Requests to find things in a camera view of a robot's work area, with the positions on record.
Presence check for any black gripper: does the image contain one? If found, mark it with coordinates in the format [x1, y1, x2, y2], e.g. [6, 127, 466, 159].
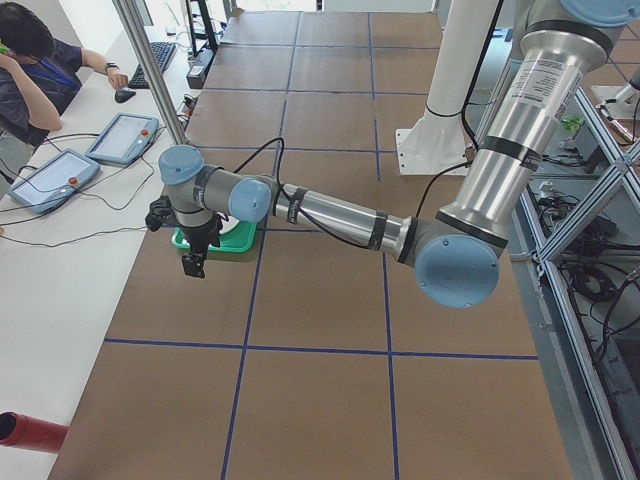
[177, 210, 222, 278]

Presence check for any white round plate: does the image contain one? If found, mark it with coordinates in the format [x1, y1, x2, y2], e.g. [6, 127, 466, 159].
[219, 218, 241, 235]

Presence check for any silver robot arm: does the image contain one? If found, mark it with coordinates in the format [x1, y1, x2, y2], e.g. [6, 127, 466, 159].
[145, 1, 639, 309]

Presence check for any green plastic tray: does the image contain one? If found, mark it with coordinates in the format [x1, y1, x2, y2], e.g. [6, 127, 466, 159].
[171, 221, 257, 254]

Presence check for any far teach pendant tablet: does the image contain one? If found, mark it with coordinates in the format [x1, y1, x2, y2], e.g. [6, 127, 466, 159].
[86, 112, 160, 166]

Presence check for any teach pendant tablet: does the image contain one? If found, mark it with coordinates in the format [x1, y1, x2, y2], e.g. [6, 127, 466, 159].
[8, 149, 100, 214]
[86, 112, 160, 166]

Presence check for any near teach pendant tablet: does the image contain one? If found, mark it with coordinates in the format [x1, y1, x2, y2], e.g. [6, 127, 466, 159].
[8, 149, 100, 214]

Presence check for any black computer mouse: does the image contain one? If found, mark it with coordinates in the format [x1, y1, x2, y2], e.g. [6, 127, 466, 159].
[114, 88, 136, 104]

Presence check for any black keyboard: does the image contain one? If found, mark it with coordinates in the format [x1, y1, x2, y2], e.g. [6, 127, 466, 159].
[127, 41, 177, 90]

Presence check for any red cylinder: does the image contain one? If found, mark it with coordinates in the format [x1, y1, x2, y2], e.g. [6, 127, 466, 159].
[1, 412, 68, 454]

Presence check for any seated person dark shirt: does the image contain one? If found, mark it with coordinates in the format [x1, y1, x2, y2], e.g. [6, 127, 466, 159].
[1, 2, 129, 147]

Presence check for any aluminium frame post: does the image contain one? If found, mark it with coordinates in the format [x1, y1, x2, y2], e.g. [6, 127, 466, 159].
[112, 0, 188, 145]

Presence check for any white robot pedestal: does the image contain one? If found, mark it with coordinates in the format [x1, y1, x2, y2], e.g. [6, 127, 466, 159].
[396, 0, 501, 175]

